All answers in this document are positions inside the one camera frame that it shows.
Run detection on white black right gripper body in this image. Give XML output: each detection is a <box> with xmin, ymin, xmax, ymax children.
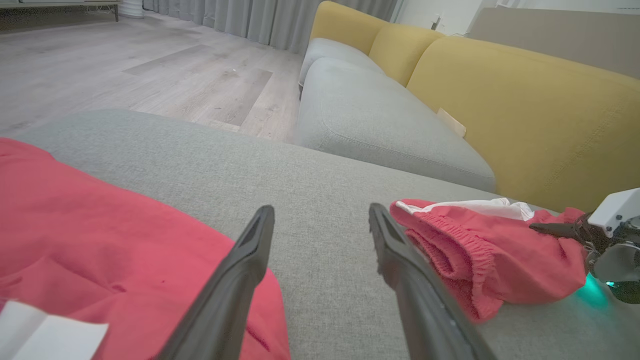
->
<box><xmin>575</xmin><ymin>188</ymin><xmax>640</xmax><ymax>251</ymax></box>

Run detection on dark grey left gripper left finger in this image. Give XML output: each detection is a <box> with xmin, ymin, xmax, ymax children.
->
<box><xmin>155</xmin><ymin>205</ymin><xmax>276</xmax><ymax>360</ymax></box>

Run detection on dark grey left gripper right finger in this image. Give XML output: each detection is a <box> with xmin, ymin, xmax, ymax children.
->
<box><xmin>369</xmin><ymin>202</ymin><xmax>496</xmax><ymax>360</ymax></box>

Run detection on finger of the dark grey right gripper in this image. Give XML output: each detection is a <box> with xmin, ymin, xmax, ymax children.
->
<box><xmin>529</xmin><ymin>222</ymin><xmax>590</xmax><ymax>240</ymax></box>

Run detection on red elastic waist shorts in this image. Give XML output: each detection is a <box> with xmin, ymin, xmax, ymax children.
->
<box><xmin>390</xmin><ymin>197</ymin><xmax>588</xmax><ymax>322</ymax></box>

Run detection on red jersey with white sleeves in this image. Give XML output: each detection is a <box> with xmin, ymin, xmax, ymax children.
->
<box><xmin>0</xmin><ymin>137</ymin><xmax>291</xmax><ymax>360</ymax></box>

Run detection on wide yellow sofa backrest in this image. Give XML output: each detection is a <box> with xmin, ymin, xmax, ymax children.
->
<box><xmin>406</xmin><ymin>36</ymin><xmax>640</xmax><ymax>213</ymax></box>

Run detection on large grey sofa seat cushion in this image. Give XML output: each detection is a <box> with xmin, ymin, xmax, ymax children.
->
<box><xmin>0</xmin><ymin>109</ymin><xmax>640</xmax><ymax>360</ymax></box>

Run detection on beige sofa tag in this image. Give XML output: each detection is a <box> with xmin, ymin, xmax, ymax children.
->
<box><xmin>436</xmin><ymin>107</ymin><xmax>467</xmax><ymax>138</ymax></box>

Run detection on medium grey sofa seat cushion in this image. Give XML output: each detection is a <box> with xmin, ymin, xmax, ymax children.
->
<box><xmin>295</xmin><ymin>56</ymin><xmax>497</xmax><ymax>193</ymax></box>

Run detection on narrow yellow sofa backrest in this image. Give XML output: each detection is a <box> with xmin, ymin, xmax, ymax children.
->
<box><xmin>368</xmin><ymin>23</ymin><xmax>446</xmax><ymax>88</ymax></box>

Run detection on small grey sofa seat cushion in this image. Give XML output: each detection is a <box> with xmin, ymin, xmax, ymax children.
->
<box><xmin>298</xmin><ymin>37</ymin><xmax>386</xmax><ymax>88</ymax></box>

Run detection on grey pleated curtain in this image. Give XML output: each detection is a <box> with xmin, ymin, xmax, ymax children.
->
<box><xmin>142</xmin><ymin>0</ymin><xmax>401</xmax><ymax>56</ymax></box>

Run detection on yellow sofa end backrest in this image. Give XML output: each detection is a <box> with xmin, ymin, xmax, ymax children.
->
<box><xmin>310</xmin><ymin>0</ymin><xmax>391</xmax><ymax>56</ymax></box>

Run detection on white ribbed planter pot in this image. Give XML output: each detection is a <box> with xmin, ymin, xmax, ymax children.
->
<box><xmin>119</xmin><ymin>0</ymin><xmax>145</xmax><ymax>19</ymax></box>

